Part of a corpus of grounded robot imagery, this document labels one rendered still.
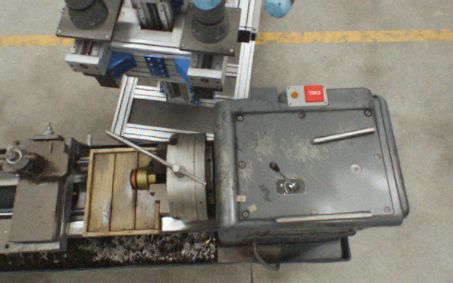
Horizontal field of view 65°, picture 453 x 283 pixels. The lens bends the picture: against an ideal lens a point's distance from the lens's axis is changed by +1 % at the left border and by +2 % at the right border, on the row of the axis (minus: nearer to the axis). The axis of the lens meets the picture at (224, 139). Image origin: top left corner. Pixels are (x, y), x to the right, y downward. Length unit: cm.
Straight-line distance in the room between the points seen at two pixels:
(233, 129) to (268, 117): 12
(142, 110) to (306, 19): 150
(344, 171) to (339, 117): 18
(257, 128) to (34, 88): 215
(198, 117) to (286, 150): 125
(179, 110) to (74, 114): 82
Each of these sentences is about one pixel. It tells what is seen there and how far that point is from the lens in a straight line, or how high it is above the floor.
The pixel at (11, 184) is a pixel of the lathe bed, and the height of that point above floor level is 86.
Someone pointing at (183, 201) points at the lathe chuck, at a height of 119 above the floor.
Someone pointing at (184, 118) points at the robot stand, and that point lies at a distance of 232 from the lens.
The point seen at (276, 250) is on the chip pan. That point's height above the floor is 54.
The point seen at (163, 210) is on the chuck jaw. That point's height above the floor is 111.
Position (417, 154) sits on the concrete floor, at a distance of 276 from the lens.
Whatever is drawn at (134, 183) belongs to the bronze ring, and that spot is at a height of 111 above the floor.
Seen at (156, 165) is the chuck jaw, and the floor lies 115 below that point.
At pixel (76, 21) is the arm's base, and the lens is 155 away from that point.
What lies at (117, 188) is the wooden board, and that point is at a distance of 154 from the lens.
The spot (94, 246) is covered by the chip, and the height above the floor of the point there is 58.
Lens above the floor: 233
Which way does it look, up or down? 70 degrees down
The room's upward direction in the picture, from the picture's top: 2 degrees counter-clockwise
